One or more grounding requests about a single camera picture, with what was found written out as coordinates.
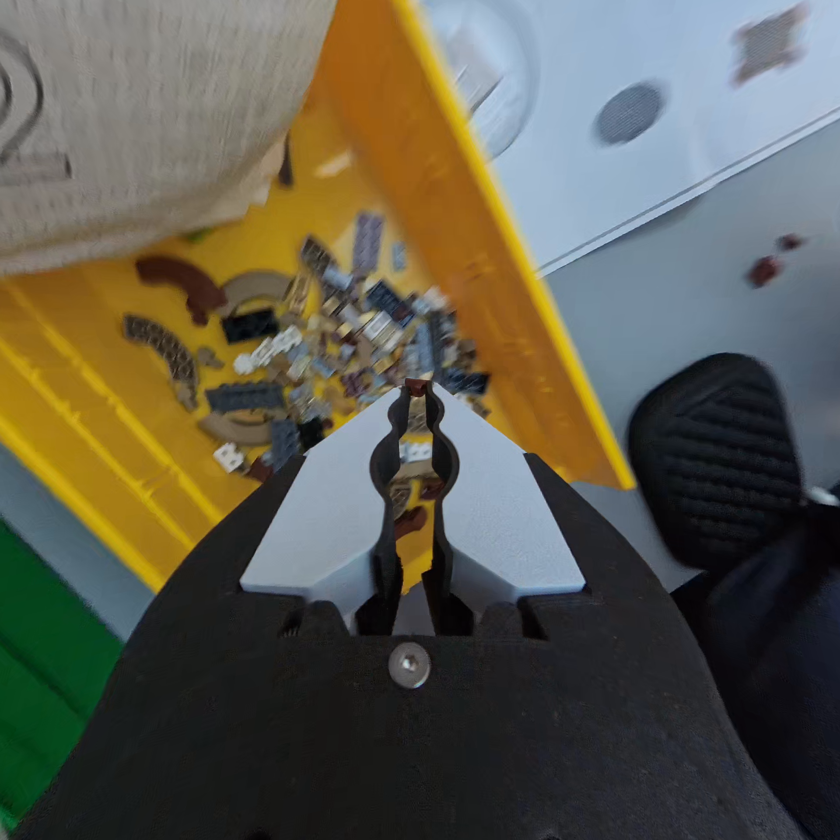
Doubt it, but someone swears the green plastic bin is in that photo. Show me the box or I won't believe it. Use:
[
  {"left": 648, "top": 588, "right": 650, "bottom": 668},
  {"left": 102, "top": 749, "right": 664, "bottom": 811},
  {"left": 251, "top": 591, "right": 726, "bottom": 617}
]
[{"left": 0, "top": 517, "right": 127, "bottom": 818}]

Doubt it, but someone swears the black round studded plate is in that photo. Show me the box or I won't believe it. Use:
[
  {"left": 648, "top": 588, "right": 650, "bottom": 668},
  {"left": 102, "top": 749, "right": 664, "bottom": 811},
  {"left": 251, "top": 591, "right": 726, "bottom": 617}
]
[{"left": 626, "top": 353, "right": 807, "bottom": 573}]

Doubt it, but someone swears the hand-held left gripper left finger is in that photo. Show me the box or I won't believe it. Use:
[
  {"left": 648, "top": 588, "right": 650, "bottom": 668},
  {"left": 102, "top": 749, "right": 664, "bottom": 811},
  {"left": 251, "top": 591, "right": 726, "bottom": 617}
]
[{"left": 239, "top": 386, "right": 404, "bottom": 636}]

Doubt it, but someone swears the grey desk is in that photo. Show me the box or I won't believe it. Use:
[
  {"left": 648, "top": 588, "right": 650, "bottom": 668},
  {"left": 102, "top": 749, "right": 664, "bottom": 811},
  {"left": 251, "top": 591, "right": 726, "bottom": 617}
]
[{"left": 0, "top": 121, "right": 840, "bottom": 641}]

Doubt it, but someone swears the pale numbered paper bag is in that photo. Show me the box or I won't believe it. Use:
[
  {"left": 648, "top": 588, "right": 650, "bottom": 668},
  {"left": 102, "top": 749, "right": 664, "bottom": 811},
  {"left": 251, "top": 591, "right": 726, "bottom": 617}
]
[{"left": 0, "top": 0, "right": 339, "bottom": 277}]

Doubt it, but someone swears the yellow plastic bin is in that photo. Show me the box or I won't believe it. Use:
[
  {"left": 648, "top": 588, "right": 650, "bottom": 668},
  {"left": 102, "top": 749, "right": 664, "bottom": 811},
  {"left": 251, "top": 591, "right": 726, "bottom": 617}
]
[{"left": 0, "top": 0, "right": 637, "bottom": 592}]

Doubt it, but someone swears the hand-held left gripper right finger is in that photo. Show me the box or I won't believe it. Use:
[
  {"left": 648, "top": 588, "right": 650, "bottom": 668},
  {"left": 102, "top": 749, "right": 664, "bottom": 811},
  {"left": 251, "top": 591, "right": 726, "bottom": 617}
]
[{"left": 422, "top": 384, "right": 586, "bottom": 636}]

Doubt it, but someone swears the white instruction booklet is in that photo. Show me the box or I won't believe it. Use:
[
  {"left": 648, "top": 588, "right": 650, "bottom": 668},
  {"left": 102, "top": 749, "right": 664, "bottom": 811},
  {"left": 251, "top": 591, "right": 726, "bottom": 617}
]
[{"left": 420, "top": 0, "right": 840, "bottom": 277}]

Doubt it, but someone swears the pile of assorted toy bricks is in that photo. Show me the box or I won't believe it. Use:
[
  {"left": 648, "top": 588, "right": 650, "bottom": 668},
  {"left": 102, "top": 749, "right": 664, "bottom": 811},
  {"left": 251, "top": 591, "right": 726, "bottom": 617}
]
[{"left": 121, "top": 210, "right": 493, "bottom": 542}]

